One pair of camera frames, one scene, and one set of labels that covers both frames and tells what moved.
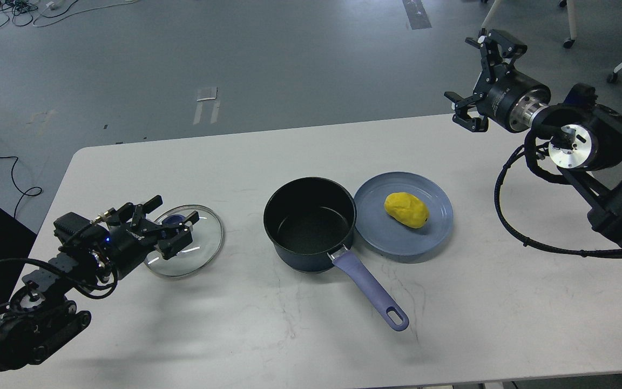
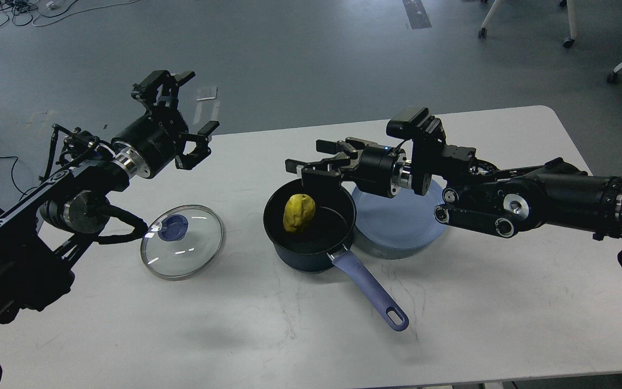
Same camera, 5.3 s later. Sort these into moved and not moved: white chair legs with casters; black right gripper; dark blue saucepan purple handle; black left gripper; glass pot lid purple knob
Moved: black right gripper; black left gripper
Not moved: white chair legs with casters; dark blue saucepan purple handle; glass pot lid purple knob
